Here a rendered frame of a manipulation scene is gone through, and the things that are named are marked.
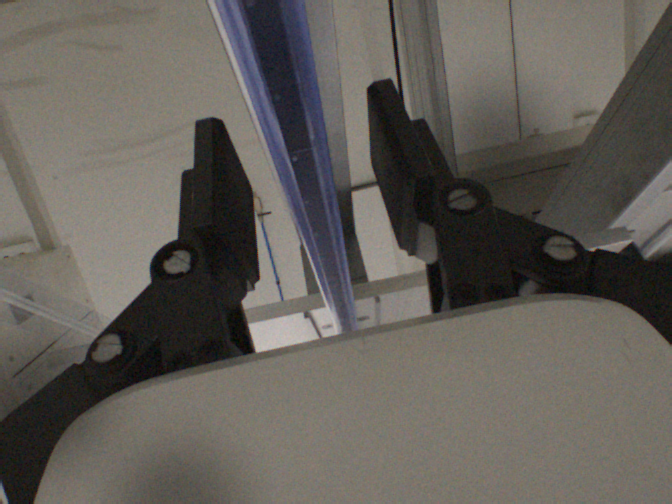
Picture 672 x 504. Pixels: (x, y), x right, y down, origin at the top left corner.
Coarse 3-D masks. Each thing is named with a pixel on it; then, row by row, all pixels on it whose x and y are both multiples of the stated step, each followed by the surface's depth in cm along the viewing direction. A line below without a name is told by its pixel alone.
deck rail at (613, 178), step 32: (640, 64) 24; (640, 96) 25; (608, 128) 28; (640, 128) 25; (576, 160) 31; (608, 160) 28; (640, 160) 26; (576, 192) 32; (608, 192) 29; (640, 192) 26; (544, 224) 37; (576, 224) 33; (608, 224) 30
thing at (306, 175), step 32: (224, 0) 6; (256, 0) 6; (288, 0) 6; (256, 32) 7; (288, 32) 7; (256, 64) 7; (288, 64) 7; (256, 96) 8; (288, 96) 8; (320, 96) 8; (288, 128) 8; (320, 128) 9; (288, 160) 9; (320, 160) 10; (288, 192) 10; (320, 192) 11; (320, 224) 12; (320, 256) 14; (320, 288) 17; (352, 320) 21
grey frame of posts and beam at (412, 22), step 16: (416, 0) 47; (432, 0) 47; (400, 16) 49; (416, 16) 47; (432, 16) 48; (400, 32) 51; (416, 32) 48; (432, 32) 48; (416, 48) 48; (432, 48) 49; (416, 64) 49; (416, 80) 49; (416, 96) 51; (448, 96) 50; (432, 112) 50; (448, 112) 51; (432, 128) 51; (448, 128) 51; (448, 144) 52; (448, 160) 52
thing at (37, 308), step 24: (0, 264) 13; (0, 288) 12; (24, 288) 13; (48, 288) 14; (0, 312) 13; (24, 312) 13; (48, 312) 14; (72, 312) 15; (96, 312) 17; (48, 336) 16; (72, 336) 16; (96, 336) 17
